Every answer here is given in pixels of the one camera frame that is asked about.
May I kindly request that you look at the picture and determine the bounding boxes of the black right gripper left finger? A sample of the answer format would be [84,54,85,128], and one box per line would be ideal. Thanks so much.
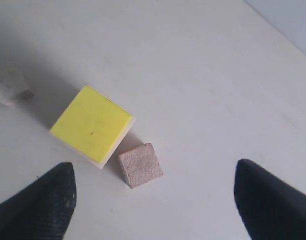
[0,162,77,240]

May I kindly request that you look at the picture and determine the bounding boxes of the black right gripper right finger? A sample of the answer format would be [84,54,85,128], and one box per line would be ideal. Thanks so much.
[233,159,306,240]

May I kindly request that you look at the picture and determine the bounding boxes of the large pale wooden cube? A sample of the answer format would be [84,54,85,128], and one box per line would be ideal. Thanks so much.
[49,83,137,170]

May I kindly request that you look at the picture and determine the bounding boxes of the yellow cube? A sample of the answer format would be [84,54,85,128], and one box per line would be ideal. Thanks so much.
[49,84,133,164]

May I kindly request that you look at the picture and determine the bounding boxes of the medium wooden cube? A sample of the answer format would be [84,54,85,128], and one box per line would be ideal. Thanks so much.
[117,143,164,189]

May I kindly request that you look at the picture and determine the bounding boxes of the small pale wooden cube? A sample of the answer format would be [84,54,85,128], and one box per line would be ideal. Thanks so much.
[0,68,34,106]

